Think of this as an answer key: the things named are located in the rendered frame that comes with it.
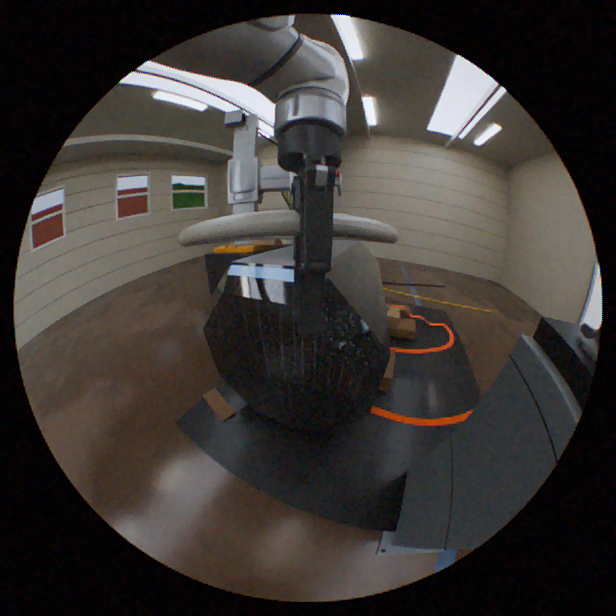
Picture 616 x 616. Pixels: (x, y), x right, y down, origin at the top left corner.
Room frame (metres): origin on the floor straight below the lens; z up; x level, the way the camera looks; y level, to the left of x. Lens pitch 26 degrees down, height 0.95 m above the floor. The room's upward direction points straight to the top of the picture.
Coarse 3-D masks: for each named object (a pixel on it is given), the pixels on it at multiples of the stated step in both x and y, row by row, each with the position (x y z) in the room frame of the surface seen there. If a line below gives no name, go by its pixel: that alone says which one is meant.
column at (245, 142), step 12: (252, 120) 1.59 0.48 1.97; (240, 132) 1.58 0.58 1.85; (252, 132) 1.59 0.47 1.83; (240, 144) 1.58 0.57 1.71; (252, 144) 1.59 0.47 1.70; (240, 156) 1.59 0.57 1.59; (252, 156) 1.59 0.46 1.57; (240, 204) 1.58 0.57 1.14; (252, 204) 1.60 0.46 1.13; (252, 240) 1.59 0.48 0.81
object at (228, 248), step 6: (222, 246) 1.63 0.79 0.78; (228, 246) 1.58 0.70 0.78; (234, 246) 1.45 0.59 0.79; (240, 246) 1.49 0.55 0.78; (246, 246) 1.46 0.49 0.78; (252, 246) 1.43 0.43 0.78; (258, 246) 1.45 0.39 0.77; (264, 246) 1.52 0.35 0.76; (270, 246) 1.59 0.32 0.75; (216, 252) 1.53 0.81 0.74; (222, 252) 1.50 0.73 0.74; (228, 252) 1.47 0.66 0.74; (234, 252) 1.44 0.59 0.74; (240, 252) 1.41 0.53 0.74; (246, 252) 1.38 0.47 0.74
